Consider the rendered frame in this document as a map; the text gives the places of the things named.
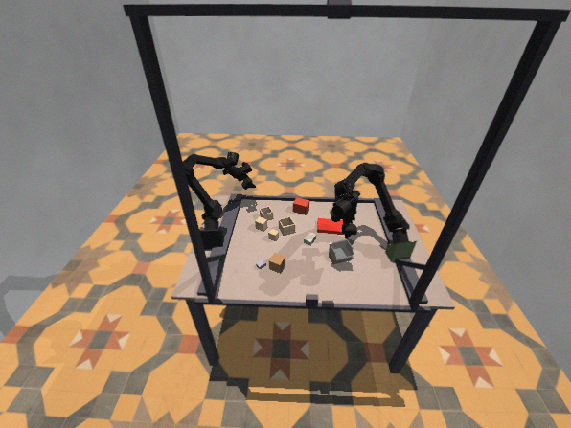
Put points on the red flat block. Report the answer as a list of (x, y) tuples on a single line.
[(328, 226)]

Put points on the orange-red cube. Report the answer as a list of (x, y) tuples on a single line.
[(300, 205)]

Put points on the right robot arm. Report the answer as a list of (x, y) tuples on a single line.
[(346, 202)]

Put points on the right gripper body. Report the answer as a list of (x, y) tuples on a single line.
[(351, 228)]

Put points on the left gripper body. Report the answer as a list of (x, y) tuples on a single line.
[(246, 181)]

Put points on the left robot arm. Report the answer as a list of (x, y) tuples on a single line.
[(212, 208)]

